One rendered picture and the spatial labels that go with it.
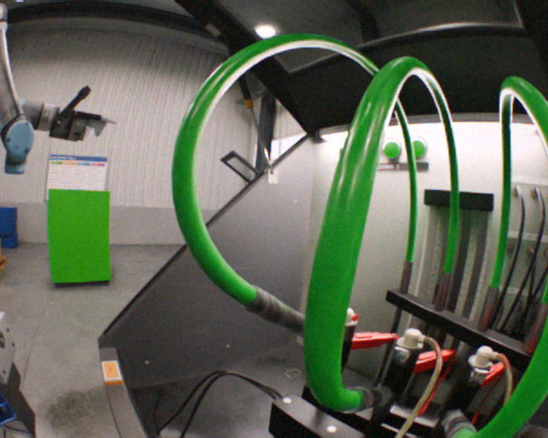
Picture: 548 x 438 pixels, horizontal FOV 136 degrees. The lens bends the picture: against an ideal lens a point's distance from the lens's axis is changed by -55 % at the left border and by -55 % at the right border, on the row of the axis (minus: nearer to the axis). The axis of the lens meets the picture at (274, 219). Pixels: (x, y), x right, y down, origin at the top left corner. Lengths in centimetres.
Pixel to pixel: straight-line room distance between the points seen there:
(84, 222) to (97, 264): 59
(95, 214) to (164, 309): 299
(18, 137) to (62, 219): 293
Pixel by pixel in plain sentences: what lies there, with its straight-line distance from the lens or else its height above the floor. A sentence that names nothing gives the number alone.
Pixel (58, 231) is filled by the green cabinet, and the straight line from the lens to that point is 345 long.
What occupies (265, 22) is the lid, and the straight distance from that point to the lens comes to 59.
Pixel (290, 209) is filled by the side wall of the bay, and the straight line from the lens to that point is 61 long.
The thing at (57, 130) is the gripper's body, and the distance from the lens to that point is 74.
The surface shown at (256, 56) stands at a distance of 17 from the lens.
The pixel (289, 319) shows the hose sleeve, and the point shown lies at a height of 115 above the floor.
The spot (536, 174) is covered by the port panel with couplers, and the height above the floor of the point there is 134.
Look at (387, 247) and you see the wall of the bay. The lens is 54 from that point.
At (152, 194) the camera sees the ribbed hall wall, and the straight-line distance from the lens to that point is 674.
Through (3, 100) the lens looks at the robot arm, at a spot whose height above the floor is 141.
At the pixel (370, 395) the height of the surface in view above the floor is 112.
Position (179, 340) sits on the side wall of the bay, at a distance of 54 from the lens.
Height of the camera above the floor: 123
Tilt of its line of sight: 3 degrees down
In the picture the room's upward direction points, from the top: 4 degrees clockwise
